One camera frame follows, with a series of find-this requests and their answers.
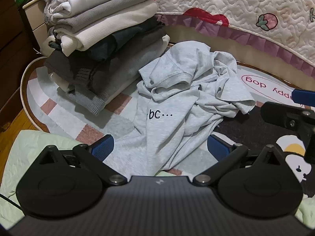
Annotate light grey abc t-shirt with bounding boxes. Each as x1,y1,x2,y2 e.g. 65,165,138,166
104,41,255,178

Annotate grey knit folded sweater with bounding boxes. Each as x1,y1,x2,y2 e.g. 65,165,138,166
47,0,147,33

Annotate grey cream folded garment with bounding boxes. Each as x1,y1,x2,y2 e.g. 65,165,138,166
50,35,171,117

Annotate light green quilted mat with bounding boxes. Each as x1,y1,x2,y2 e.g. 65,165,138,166
0,129,82,230

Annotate black folded garment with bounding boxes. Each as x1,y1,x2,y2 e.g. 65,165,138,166
45,17,164,64

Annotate beige bed frame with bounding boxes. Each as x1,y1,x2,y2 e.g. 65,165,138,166
166,25,314,91

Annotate cream folded sweatshirt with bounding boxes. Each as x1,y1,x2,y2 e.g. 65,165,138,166
55,0,158,56

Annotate cream bedside drawer cabinet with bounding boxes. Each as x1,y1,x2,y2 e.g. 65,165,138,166
22,0,49,52

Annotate white quilted bear bedspread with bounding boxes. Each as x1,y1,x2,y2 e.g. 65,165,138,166
156,0,314,76

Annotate dark grey folded sweater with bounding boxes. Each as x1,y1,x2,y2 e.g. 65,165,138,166
44,31,166,86

